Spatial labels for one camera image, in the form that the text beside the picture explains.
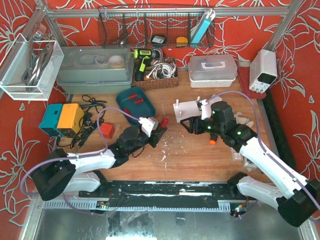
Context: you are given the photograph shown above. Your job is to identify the orange black screwdriver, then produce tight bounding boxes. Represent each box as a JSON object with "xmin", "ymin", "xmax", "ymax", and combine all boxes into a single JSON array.
[{"xmin": 209, "ymin": 133, "xmax": 218, "ymax": 146}]

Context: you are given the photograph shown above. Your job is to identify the red spring one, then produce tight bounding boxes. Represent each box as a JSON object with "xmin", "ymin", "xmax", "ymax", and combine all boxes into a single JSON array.
[{"xmin": 159, "ymin": 117, "xmax": 169, "ymax": 129}]

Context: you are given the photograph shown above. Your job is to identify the white peg base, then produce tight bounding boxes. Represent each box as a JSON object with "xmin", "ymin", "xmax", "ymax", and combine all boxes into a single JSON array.
[{"xmin": 173, "ymin": 96, "xmax": 201, "ymax": 123}]

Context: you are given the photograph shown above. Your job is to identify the red spring two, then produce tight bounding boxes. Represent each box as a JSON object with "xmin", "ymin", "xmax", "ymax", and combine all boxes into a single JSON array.
[{"xmin": 128, "ymin": 93, "xmax": 138, "ymax": 100}]

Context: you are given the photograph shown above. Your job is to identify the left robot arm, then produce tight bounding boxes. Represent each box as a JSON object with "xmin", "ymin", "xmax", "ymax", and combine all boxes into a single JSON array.
[{"xmin": 30, "ymin": 126, "xmax": 167, "ymax": 201}]

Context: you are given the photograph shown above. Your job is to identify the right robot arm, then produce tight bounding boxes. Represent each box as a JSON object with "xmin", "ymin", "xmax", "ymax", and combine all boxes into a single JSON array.
[{"xmin": 180, "ymin": 100, "xmax": 320, "ymax": 227}]

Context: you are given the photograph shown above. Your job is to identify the red spring four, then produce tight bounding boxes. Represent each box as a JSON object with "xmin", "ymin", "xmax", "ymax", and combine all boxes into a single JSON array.
[{"xmin": 134, "ymin": 98, "xmax": 145, "ymax": 105}]

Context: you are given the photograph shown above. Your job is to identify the white work glove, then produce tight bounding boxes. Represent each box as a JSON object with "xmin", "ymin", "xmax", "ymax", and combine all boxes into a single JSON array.
[{"xmin": 233, "ymin": 111, "xmax": 254, "ymax": 128}]

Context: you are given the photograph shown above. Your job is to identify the red small box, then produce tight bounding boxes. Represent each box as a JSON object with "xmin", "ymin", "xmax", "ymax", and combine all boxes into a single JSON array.
[{"xmin": 100, "ymin": 122, "xmax": 116, "ymax": 139}]

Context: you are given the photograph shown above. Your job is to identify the teal plastic tray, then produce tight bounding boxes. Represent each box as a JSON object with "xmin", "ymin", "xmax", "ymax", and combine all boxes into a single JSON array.
[{"xmin": 115, "ymin": 86, "xmax": 156, "ymax": 118}]

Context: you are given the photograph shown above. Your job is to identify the small parts packets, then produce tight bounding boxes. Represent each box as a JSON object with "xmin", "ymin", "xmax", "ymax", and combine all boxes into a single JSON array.
[{"xmin": 229, "ymin": 147, "xmax": 257, "ymax": 172}]

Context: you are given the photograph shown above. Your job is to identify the wicker basket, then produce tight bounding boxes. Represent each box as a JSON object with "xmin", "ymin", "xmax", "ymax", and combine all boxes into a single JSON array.
[{"xmin": 132, "ymin": 69, "xmax": 179, "ymax": 91}]

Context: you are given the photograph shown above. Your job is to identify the white plastic storage box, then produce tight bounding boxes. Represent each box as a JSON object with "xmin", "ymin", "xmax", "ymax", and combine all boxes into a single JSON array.
[{"xmin": 188, "ymin": 54, "xmax": 238, "ymax": 88}]

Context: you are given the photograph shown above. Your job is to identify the red mat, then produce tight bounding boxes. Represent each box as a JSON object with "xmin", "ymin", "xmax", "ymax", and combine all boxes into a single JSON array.
[{"xmin": 236, "ymin": 66, "xmax": 267, "ymax": 100}]

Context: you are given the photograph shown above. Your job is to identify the yellow teal box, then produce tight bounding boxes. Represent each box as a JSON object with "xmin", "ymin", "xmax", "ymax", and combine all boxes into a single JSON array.
[{"xmin": 38, "ymin": 103, "xmax": 85, "ymax": 138}]

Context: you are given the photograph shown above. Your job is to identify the white power supply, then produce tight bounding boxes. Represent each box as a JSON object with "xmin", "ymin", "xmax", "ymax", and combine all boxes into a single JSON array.
[{"xmin": 249, "ymin": 49, "xmax": 278, "ymax": 94}]

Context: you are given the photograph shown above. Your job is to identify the grey plastic toolbox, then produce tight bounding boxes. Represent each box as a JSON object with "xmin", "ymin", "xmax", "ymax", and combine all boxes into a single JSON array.
[{"xmin": 56, "ymin": 46, "xmax": 134, "ymax": 95}]

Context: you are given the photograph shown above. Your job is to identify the black round tin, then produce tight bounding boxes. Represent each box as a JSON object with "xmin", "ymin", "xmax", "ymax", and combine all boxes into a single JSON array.
[{"xmin": 150, "ymin": 34, "xmax": 167, "ymax": 48}]

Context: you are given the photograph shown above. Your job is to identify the blue white book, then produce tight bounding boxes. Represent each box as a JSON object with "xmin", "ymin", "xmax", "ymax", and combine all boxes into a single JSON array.
[{"xmin": 190, "ymin": 8, "xmax": 216, "ymax": 48}]

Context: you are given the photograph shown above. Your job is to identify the clear acrylic bin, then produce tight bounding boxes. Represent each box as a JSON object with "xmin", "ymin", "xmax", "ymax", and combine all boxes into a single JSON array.
[{"xmin": 0, "ymin": 34, "xmax": 64, "ymax": 101}]

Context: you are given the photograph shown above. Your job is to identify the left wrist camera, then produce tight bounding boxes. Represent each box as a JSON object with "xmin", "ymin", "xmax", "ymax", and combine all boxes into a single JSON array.
[{"xmin": 138, "ymin": 117, "xmax": 159, "ymax": 137}]

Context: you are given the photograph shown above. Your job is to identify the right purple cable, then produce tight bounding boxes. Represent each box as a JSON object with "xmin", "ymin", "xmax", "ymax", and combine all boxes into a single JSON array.
[{"xmin": 207, "ymin": 90, "xmax": 320, "ymax": 223}]

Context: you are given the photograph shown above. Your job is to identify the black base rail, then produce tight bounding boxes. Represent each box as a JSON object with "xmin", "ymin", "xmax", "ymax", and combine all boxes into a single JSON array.
[{"xmin": 78, "ymin": 180, "xmax": 255, "ymax": 211}]

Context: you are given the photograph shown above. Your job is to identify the black cables bundle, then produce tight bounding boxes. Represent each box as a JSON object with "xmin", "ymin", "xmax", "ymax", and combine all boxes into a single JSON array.
[{"xmin": 56, "ymin": 94, "xmax": 107, "ymax": 151}]

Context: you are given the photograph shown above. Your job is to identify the white cables in basket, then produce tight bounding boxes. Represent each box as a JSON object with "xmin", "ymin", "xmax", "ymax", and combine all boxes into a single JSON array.
[{"xmin": 147, "ymin": 62, "xmax": 177, "ymax": 80}]

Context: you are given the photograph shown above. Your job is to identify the green cordless drill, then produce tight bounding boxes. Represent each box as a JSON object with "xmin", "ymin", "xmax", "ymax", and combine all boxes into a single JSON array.
[{"xmin": 133, "ymin": 48, "xmax": 163, "ymax": 82}]

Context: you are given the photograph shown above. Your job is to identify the black wire basket shelf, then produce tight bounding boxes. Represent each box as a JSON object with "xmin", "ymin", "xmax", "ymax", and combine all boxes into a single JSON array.
[{"xmin": 97, "ymin": 4, "xmax": 215, "ymax": 48}]

